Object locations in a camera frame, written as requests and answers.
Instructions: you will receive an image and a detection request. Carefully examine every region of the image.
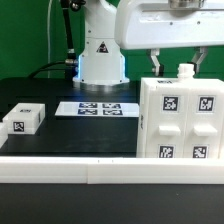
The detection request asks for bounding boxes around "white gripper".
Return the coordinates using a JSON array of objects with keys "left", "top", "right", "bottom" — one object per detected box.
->
[{"left": 115, "top": 0, "right": 224, "bottom": 75}]

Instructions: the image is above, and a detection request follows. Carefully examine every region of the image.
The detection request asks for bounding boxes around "white cabinet door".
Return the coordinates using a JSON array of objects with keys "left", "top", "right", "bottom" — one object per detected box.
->
[
  {"left": 146, "top": 84, "right": 188, "bottom": 158},
  {"left": 183, "top": 79, "right": 224, "bottom": 159}
]

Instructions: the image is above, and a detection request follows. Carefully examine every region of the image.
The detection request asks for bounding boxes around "white cabinet body box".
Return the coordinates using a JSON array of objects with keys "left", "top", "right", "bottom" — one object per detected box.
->
[{"left": 137, "top": 64, "right": 224, "bottom": 159}]

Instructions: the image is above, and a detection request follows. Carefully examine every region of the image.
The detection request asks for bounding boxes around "white cabinet top block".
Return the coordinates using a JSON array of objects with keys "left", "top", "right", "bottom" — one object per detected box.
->
[{"left": 3, "top": 103, "right": 45, "bottom": 135}]

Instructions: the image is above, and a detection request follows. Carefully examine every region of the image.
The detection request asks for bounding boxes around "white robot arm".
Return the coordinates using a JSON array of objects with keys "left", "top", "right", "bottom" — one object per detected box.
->
[{"left": 73, "top": 0, "right": 224, "bottom": 90}]

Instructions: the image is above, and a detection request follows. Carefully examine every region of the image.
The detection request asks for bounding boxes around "white marker base sheet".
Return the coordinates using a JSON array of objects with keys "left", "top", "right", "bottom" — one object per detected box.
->
[{"left": 55, "top": 102, "right": 139, "bottom": 117}]

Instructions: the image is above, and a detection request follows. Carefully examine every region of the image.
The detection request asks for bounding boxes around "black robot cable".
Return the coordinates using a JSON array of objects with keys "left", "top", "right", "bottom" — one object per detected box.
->
[{"left": 27, "top": 0, "right": 84, "bottom": 81}]

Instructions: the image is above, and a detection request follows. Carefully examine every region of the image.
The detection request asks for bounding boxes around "white thin cable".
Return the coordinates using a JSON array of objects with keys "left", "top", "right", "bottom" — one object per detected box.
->
[{"left": 47, "top": 0, "right": 54, "bottom": 79}]

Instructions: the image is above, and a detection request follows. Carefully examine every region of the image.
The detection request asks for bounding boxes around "white left fence rail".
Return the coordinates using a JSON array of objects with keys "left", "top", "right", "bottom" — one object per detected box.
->
[{"left": 0, "top": 122, "right": 8, "bottom": 148}]

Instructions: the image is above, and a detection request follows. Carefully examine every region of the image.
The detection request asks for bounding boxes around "white fence rail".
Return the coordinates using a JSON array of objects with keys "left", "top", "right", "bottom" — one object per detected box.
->
[
  {"left": 0, "top": 122, "right": 8, "bottom": 148},
  {"left": 0, "top": 156, "right": 224, "bottom": 184}
]

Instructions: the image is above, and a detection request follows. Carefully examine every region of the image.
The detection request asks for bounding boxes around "white front fence rail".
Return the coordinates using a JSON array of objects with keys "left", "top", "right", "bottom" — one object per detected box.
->
[{"left": 0, "top": 156, "right": 224, "bottom": 184}]

